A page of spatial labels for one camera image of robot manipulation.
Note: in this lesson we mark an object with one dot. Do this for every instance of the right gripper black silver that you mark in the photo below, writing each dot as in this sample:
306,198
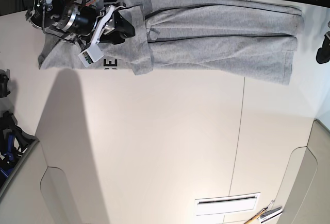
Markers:
81,23

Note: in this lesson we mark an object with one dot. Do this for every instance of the grey T-shirt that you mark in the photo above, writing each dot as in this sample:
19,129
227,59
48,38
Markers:
250,39

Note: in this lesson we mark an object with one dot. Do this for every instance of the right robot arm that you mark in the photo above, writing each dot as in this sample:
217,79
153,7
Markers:
45,15

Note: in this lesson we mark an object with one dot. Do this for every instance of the black device at left edge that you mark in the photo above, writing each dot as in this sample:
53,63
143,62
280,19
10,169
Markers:
5,77

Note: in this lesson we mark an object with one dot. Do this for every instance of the blue and black clamp tools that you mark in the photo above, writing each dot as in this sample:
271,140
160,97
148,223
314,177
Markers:
14,143

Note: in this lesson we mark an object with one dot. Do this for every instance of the grey flat tool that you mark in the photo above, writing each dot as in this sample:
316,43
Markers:
271,213

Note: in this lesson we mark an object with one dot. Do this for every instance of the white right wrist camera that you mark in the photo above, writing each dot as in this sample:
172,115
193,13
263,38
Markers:
90,55

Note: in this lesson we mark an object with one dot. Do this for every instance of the wooden handled tool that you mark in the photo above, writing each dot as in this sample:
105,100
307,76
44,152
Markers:
256,216

